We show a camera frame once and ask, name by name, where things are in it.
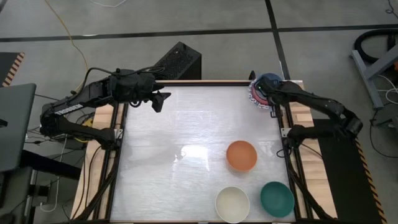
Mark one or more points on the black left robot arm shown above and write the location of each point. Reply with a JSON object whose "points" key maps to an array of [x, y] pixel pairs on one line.
{"points": [[70, 109]]}

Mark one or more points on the orange plastic bowl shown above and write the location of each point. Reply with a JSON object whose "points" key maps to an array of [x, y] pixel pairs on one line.
{"points": [[241, 155]]}

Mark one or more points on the grey laptop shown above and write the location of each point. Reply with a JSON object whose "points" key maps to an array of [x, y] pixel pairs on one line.
{"points": [[15, 124]]}

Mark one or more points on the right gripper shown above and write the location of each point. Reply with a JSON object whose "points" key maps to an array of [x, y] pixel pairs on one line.
{"points": [[270, 91]]}

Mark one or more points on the black perforated box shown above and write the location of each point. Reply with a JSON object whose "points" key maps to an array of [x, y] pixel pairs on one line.
{"points": [[180, 60]]}

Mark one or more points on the black hazard striped mat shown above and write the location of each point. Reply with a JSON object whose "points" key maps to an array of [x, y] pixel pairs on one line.
{"points": [[345, 193], [7, 65]]}

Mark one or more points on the black aluminium table frame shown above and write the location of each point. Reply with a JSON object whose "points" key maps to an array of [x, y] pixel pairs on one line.
{"points": [[203, 83]]}

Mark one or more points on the black clamp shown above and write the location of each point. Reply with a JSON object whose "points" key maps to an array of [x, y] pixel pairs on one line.
{"points": [[252, 76]]}

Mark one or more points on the silver metal bracket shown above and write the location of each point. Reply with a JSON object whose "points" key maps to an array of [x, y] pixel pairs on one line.
{"points": [[119, 133], [284, 132]]}

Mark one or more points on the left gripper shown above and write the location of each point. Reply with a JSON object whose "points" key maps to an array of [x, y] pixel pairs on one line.
{"points": [[133, 87]]}

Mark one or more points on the white plastic bowl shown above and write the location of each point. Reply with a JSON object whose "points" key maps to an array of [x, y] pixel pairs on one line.
{"points": [[232, 204]]}

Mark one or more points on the black power adapter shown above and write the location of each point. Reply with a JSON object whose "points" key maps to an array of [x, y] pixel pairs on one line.
{"points": [[74, 143]]}

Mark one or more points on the grey metal stand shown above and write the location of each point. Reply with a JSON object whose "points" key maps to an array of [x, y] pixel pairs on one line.
{"points": [[367, 81]]}

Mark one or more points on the teal plastic bowl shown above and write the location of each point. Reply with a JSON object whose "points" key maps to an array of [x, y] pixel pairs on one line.
{"points": [[277, 199]]}

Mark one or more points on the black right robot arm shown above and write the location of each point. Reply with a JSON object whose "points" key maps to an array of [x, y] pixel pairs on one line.
{"points": [[314, 101]]}

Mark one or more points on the blue patterned paper bowl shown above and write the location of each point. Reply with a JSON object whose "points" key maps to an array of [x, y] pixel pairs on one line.
{"points": [[253, 103]]}

